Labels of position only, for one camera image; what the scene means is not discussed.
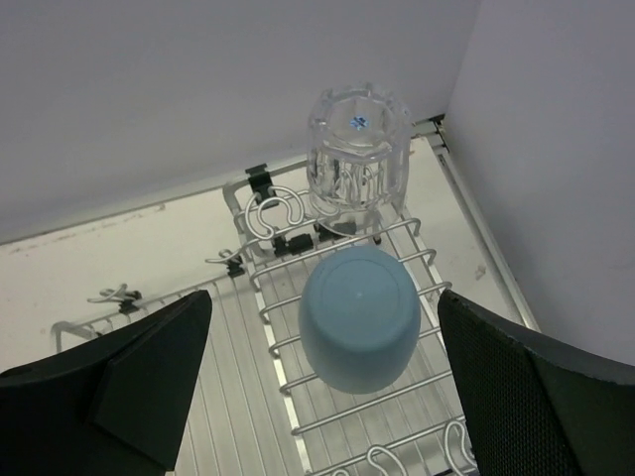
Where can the clear glass tumbler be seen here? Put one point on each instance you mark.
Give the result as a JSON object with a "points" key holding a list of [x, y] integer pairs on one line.
{"points": [[359, 139]]}

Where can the silver wire dish rack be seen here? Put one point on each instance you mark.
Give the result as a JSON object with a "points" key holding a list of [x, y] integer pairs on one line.
{"points": [[258, 407]]}

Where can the light blue plastic cup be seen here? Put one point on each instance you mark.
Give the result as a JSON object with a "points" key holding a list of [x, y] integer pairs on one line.
{"points": [[359, 319]]}

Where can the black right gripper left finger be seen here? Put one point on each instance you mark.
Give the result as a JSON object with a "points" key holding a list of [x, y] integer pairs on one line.
{"points": [[115, 405]]}

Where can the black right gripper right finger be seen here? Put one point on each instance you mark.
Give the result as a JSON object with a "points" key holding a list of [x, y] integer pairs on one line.
{"points": [[534, 405]]}

